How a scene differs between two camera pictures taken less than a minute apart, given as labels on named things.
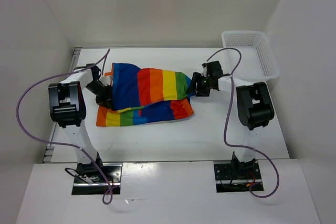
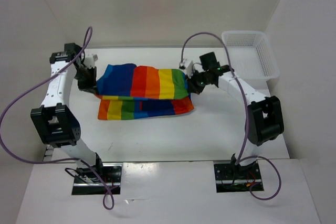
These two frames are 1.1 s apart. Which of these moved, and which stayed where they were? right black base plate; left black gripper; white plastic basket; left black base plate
Moved: left black gripper
Stayed: left black base plate; right black base plate; white plastic basket
